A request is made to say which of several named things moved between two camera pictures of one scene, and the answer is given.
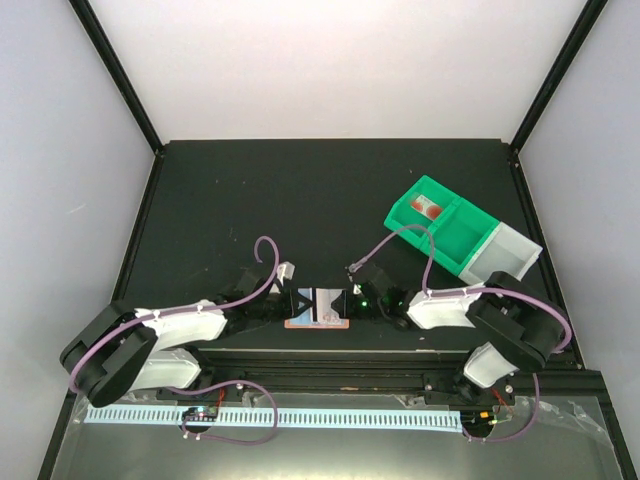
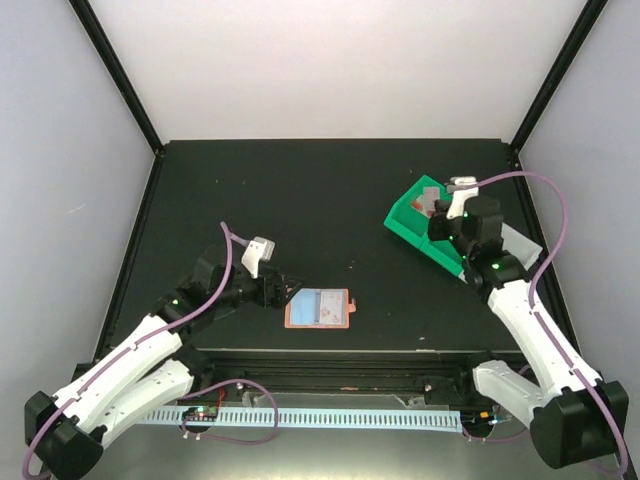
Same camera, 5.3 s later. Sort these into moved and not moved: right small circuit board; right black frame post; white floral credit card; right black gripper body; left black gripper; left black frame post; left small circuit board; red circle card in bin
Moved: right black gripper body; left black gripper; white floral credit card
Not moved: right small circuit board; red circle card in bin; right black frame post; left black frame post; left small circuit board
